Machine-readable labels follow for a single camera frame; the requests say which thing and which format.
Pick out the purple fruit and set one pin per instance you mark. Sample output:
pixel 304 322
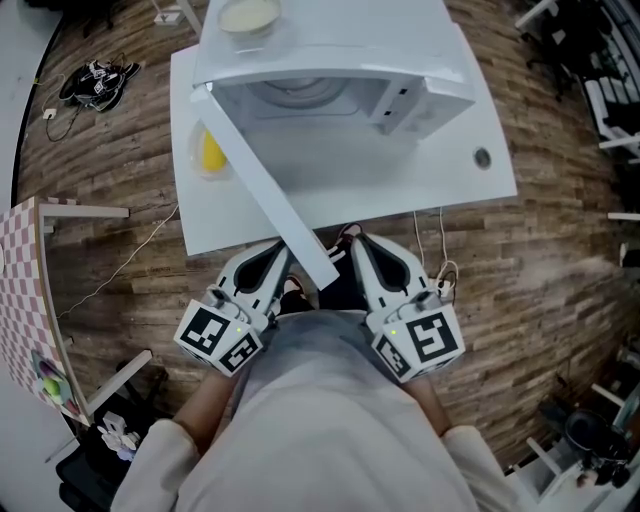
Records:
pixel 48 370

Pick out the white metal frame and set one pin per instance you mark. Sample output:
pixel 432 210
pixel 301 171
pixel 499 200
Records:
pixel 545 452

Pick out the white pole stand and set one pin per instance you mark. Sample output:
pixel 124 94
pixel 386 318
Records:
pixel 169 19

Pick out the black bulky object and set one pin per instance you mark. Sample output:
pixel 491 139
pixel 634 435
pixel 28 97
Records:
pixel 595 435

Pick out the pink checkered table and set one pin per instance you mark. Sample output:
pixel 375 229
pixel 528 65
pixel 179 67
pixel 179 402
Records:
pixel 20 280

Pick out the white bowl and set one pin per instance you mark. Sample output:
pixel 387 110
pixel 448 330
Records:
pixel 250 12

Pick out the person's black trousers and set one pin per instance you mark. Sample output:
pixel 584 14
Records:
pixel 345 290

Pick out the person's right forearm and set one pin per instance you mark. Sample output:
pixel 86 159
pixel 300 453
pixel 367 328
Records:
pixel 432 407

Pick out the person's white sweater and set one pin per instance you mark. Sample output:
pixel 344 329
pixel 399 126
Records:
pixel 320 425

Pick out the white table with grommet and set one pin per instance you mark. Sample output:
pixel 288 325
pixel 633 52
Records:
pixel 400 175

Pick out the green round fruit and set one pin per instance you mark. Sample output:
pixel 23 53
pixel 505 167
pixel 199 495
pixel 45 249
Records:
pixel 53 389

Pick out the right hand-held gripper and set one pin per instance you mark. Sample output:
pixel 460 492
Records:
pixel 435 340

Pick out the black office chair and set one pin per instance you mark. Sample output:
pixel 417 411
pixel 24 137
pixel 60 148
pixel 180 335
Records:
pixel 90 480

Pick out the grey fruit tray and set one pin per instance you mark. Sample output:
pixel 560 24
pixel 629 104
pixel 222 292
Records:
pixel 66 390

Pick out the white microwave door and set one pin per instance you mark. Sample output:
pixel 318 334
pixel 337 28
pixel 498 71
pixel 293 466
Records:
pixel 270 200

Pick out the black equipment heap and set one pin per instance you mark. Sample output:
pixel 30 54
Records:
pixel 97 85

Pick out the white wall adapter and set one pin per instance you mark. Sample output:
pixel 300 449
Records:
pixel 50 114

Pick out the red fruit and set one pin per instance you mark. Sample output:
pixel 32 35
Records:
pixel 72 406

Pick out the plain white table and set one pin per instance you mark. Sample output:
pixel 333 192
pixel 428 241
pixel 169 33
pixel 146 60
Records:
pixel 192 12

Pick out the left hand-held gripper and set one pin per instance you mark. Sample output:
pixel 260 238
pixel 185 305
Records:
pixel 205 332

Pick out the white gadget cluster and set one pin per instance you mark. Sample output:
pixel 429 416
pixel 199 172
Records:
pixel 116 425

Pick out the person's left forearm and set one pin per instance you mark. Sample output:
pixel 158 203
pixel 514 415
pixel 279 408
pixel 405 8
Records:
pixel 210 415

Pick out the yellow oblong food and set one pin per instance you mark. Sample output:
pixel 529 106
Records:
pixel 214 155

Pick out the white power strip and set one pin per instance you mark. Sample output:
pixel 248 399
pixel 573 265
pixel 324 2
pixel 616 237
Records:
pixel 446 286

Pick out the white microwave housing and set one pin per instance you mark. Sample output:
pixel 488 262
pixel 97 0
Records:
pixel 350 35

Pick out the glass microwave turntable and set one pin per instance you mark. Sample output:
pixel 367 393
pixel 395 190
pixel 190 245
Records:
pixel 305 92

